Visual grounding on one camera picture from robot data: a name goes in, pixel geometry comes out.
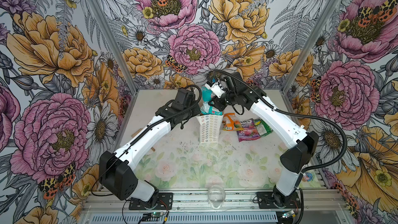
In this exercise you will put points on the clear glass bowl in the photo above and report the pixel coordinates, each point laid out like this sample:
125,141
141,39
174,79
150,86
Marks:
216,196

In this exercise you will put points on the white printed paper bag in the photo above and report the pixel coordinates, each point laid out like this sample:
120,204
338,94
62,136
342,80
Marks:
210,128

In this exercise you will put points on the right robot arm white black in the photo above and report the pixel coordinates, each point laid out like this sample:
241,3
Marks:
301,144

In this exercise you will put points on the orange snack packet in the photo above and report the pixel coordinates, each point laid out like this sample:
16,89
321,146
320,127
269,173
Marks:
231,123

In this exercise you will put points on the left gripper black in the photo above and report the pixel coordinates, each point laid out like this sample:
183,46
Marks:
196,111

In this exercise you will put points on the teal snack packet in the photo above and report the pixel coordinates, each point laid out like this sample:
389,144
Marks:
206,109

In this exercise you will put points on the aluminium front rail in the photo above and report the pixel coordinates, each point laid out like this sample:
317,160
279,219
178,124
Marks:
319,206

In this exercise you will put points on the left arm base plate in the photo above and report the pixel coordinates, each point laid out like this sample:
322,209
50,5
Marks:
164,201

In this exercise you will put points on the pink purple snack packet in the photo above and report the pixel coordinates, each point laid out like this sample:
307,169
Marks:
248,132

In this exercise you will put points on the small colourful toy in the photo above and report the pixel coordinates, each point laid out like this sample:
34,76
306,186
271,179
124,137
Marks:
307,177

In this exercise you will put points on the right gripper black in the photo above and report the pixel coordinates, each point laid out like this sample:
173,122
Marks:
216,100

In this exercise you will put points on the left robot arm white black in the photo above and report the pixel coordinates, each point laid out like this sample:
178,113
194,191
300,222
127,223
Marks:
116,169

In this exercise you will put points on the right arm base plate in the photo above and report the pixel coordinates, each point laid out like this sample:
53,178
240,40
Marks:
270,200

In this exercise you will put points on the green snack packet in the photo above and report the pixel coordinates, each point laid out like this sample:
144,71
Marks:
262,128

